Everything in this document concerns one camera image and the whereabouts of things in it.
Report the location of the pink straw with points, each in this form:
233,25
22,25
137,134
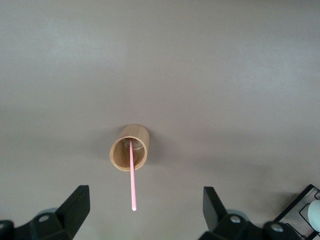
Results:
132,187

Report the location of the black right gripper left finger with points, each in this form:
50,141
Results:
75,207

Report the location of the white cup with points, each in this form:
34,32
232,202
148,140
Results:
315,215

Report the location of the bamboo wooden cup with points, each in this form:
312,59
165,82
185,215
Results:
135,132

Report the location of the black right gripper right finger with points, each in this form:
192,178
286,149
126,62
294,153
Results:
215,212

